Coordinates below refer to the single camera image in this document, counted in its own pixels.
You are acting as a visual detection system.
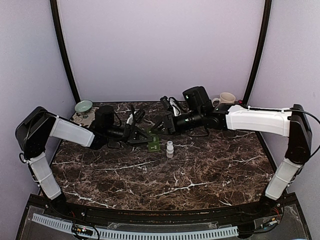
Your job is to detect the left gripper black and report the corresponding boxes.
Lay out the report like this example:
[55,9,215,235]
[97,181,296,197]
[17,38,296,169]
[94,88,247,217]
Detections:
[104,124,154,147]

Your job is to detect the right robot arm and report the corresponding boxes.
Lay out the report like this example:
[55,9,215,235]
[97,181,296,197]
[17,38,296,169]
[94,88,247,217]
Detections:
[151,86,312,217]

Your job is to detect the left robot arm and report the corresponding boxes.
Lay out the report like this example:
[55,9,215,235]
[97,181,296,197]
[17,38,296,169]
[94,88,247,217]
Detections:
[15,105,153,218]

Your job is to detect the white pill bottle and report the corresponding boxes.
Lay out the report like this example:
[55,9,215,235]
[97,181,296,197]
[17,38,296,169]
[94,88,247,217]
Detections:
[166,145,174,158]

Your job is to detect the floral square plate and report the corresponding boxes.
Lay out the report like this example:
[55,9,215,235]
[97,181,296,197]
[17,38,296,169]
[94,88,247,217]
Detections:
[70,106,98,128]

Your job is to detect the pale green bowl left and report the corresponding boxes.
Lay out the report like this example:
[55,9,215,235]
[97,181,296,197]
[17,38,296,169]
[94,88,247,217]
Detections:
[74,100,93,115]

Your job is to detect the cream floral mug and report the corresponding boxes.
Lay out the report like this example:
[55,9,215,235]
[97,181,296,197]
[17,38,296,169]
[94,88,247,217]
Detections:
[211,92,236,105]

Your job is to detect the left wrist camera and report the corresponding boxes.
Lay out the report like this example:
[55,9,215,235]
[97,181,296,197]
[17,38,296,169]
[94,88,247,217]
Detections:
[126,109,146,126]

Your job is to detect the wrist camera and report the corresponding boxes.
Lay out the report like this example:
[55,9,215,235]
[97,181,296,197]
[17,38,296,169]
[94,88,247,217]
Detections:
[160,96,182,117]
[126,109,146,126]

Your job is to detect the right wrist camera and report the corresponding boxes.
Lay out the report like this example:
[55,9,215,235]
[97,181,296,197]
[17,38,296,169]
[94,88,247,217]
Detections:
[160,96,182,117]

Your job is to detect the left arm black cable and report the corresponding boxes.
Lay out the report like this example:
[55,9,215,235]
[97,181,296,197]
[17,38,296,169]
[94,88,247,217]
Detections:
[107,104,136,150]

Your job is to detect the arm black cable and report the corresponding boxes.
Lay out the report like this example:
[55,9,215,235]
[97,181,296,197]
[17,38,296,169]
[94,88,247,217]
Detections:
[287,104,316,161]
[107,104,136,150]

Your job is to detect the white slotted cable duct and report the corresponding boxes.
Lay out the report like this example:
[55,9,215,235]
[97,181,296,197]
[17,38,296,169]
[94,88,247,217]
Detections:
[31,213,239,240]

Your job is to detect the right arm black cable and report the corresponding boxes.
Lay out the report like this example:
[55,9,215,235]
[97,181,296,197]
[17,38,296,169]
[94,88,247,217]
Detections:
[287,104,316,161]

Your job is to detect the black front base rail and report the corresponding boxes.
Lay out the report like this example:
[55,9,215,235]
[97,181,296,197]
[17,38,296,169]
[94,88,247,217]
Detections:
[24,194,298,228]

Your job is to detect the left black frame post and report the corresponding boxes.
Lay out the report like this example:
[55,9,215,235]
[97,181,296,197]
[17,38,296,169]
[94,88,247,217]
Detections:
[49,0,81,104]

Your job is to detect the black frame post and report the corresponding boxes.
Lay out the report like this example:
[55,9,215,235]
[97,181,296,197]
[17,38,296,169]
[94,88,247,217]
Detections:
[49,0,81,104]
[242,0,272,105]

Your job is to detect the right black frame post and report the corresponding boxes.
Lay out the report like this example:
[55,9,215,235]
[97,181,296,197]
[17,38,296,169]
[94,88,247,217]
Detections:
[242,0,272,105]

